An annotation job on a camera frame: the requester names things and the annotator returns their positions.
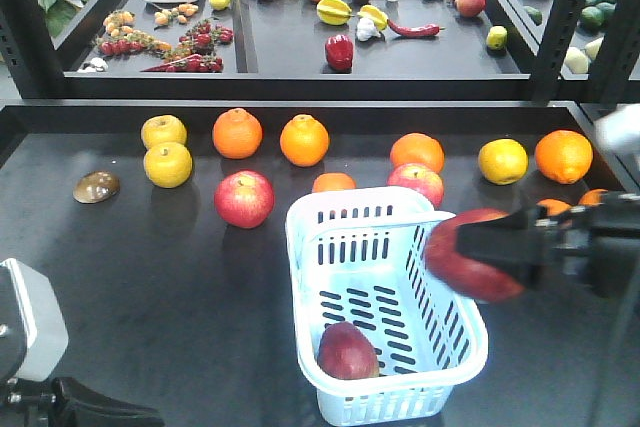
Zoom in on small orange middle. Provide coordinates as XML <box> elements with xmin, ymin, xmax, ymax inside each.
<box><xmin>312</xmin><ymin>172</ymin><xmax>357</xmax><ymax>193</ymax></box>

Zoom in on red bell pepper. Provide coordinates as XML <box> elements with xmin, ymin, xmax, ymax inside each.
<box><xmin>324</xmin><ymin>34</ymin><xmax>354</xmax><ymax>72</ymax></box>

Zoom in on light blue plastic basket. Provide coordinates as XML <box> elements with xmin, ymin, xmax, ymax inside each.
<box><xmin>285</xmin><ymin>186</ymin><xmax>488</xmax><ymax>426</ymax></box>

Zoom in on yellow orange right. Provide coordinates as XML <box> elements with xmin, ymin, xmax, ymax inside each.
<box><xmin>477</xmin><ymin>138</ymin><xmax>529</xmax><ymax>185</ymax></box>

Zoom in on pink red apple left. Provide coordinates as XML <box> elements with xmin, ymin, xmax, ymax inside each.
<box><xmin>213</xmin><ymin>170</ymin><xmax>275</xmax><ymax>229</ymax></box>

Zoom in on small orange right lower left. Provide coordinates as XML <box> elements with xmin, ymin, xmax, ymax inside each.
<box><xmin>536</xmin><ymin>198</ymin><xmax>572</xmax><ymax>216</ymax></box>

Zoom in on red chili pepper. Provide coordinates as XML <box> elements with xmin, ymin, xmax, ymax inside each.
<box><xmin>387</xmin><ymin>20</ymin><xmax>444</xmax><ymax>38</ymax></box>

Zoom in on yellow citrus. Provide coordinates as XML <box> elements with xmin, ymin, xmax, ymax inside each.
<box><xmin>140</xmin><ymin>115</ymin><xmax>187</xmax><ymax>149</ymax></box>
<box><xmin>143</xmin><ymin>142</ymin><xmax>193</xmax><ymax>188</ymax></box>

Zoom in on white garlic bulb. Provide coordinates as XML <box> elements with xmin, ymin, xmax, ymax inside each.
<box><xmin>355</xmin><ymin>17</ymin><xmax>382</xmax><ymax>42</ymax></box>

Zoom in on yellow starfruit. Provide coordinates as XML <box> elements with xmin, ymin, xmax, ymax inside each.
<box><xmin>357</xmin><ymin>4</ymin><xmax>388</xmax><ymax>31</ymax></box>
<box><xmin>316</xmin><ymin>0</ymin><xmax>353</xmax><ymax>26</ymax></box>

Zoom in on pink red apple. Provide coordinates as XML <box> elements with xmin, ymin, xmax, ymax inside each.
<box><xmin>387</xmin><ymin>163</ymin><xmax>444</xmax><ymax>208</ymax></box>
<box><xmin>213</xmin><ymin>170</ymin><xmax>275</xmax><ymax>229</ymax></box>

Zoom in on dark red apple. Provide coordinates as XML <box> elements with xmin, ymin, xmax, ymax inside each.
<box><xmin>317</xmin><ymin>321</ymin><xmax>379</xmax><ymax>380</ymax></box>
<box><xmin>424</xmin><ymin>208</ymin><xmax>524</xmax><ymax>303</ymax></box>

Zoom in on yellow citrus back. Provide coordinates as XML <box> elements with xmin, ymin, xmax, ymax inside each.
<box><xmin>140</xmin><ymin>115</ymin><xmax>187</xmax><ymax>149</ymax></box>

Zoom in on yellow citrus front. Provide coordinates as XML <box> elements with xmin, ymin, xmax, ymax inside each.
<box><xmin>143</xmin><ymin>142</ymin><xmax>193</xmax><ymax>188</ymax></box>

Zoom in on yellow starfruit right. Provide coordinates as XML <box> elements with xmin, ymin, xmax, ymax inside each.
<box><xmin>357</xmin><ymin>4</ymin><xmax>388</xmax><ymax>31</ymax></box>

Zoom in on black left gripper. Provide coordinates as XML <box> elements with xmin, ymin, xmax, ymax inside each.
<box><xmin>0</xmin><ymin>266</ymin><xmax>166</xmax><ymax>427</ymax></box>

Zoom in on large orange far right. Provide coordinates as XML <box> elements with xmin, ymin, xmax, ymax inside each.
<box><xmin>534</xmin><ymin>129</ymin><xmax>593</xmax><ymax>184</ymax></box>

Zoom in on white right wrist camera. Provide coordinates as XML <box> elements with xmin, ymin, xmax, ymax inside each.
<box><xmin>595</xmin><ymin>103</ymin><xmax>640</xmax><ymax>157</ymax></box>

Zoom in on orange tangerine knobbed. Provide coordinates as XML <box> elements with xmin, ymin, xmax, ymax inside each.
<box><xmin>212</xmin><ymin>107</ymin><xmax>263</xmax><ymax>160</ymax></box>
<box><xmin>280</xmin><ymin>114</ymin><xmax>330</xmax><ymax>167</ymax></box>

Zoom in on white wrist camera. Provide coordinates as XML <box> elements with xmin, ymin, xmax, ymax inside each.
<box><xmin>1</xmin><ymin>258</ymin><xmax>69</xmax><ymax>383</ymax></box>
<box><xmin>595</xmin><ymin>103</ymin><xmax>640</xmax><ymax>157</ymax></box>

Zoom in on dark red apple back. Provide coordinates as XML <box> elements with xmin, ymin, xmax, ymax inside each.
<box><xmin>424</xmin><ymin>208</ymin><xmax>524</xmax><ymax>303</ymax></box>

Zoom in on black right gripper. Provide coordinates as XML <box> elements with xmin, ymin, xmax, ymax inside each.
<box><xmin>455</xmin><ymin>192</ymin><xmax>639</xmax><ymax>297</ymax></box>

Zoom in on black upright post left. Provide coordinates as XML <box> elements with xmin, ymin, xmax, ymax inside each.
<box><xmin>528</xmin><ymin>0</ymin><xmax>586</xmax><ymax>103</ymax></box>

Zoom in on orange tangerine knobbed left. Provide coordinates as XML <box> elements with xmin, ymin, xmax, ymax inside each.
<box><xmin>212</xmin><ymin>107</ymin><xmax>263</xmax><ymax>160</ymax></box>

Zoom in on yellow starfruit left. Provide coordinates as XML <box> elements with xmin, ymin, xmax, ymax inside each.
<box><xmin>316</xmin><ymin>0</ymin><xmax>353</xmax><ymax>26</ymax></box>

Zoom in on pink red apple middle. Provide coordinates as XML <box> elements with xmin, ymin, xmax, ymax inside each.
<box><xmin>387</xmin><ymin>163</ymin><xmax>444</xmax><ymax>208</ymax></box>

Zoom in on orange behind middle apple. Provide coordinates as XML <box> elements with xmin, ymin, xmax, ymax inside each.
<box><xmin>390</xmin><ymin>132</ymin><xmax>445</xmax><ymax>173</ymax></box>

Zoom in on small orange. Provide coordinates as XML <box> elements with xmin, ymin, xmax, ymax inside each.
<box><xmin>578</xmin><ymin>188</ymin><xmax>608</xmax><ymax>206</ymax></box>
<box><xmin>312</xmin><ymin>172</ymin><xmax>357</xmax><ymax>193</ymax></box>
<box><xmin>536</xmin><ymin>198</ymin><xmax>572</xmax><ymax>216</ymax></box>

